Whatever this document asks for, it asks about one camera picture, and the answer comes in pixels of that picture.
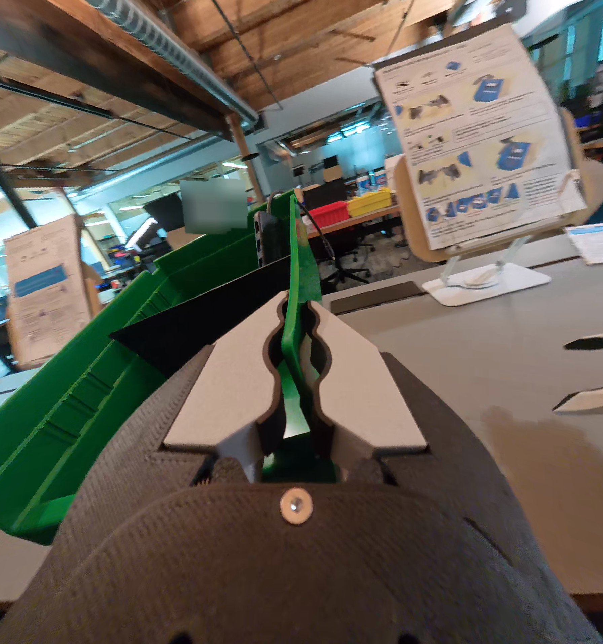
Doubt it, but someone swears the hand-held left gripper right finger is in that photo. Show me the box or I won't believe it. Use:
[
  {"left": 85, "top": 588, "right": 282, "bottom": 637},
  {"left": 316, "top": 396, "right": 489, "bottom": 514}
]
[{"left": 308, "top": 301, "right": 429, "bottom": 481}]

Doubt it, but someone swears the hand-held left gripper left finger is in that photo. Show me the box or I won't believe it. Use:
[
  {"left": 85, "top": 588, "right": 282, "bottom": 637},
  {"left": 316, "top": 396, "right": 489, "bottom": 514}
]
[{"left": 163, "top": 290, "right": 290, "bottom": 483}]

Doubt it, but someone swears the green plastic bin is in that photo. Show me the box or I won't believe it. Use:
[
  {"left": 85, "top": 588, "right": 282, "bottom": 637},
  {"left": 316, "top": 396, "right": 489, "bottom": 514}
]
[{"left": 0, "top": 189, "right": 333, "bottom": 547}]

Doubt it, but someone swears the black bin divider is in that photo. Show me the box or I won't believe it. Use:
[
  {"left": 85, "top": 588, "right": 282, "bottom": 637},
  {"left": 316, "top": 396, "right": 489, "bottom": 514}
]
[{"left": 108, "top": 254, "right": 293, "bottom": 379}]

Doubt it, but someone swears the laminated paper sheet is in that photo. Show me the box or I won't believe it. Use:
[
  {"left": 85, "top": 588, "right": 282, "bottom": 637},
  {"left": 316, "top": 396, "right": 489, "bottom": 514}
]
[{"left": 564, "top": 220, "right": 603, "bottom": 266}]

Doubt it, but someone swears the black office chair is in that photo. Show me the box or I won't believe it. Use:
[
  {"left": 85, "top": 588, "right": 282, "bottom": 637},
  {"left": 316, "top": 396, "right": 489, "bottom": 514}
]
[{"left": 321, "top": 231, "right": 372, "bottom": 292}]

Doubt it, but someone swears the grey USB hub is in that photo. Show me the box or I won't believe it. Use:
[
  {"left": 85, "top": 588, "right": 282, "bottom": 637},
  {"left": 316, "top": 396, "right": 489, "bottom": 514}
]
[{"left": 252, "top": 190, "right": 285, "bottom": 268}]

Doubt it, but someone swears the red plastic bin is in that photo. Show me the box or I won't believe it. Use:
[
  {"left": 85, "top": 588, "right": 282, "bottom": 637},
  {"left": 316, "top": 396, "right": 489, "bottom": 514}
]
[{"left": 307, "top": 201, "right": 351, "bottom": 228}]

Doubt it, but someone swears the yellow shelf bin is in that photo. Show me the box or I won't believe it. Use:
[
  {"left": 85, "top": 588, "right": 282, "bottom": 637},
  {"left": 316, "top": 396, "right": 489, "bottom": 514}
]
[{"left": 347, "top": 189, "right": 394, "bottom": 218}]

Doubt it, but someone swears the printed instruction sheet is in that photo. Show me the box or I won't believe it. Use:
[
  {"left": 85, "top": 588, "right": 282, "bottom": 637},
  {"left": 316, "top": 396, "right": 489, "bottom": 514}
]
[{"left": 373, "top": 22, "right": 587, "bottom": 251}]

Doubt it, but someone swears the black desk cable flap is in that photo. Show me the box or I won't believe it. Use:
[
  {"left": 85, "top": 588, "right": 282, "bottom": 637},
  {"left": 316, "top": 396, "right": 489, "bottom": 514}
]
[{"left": 329, "top": 281, "right": 426, "bottom": 316}]

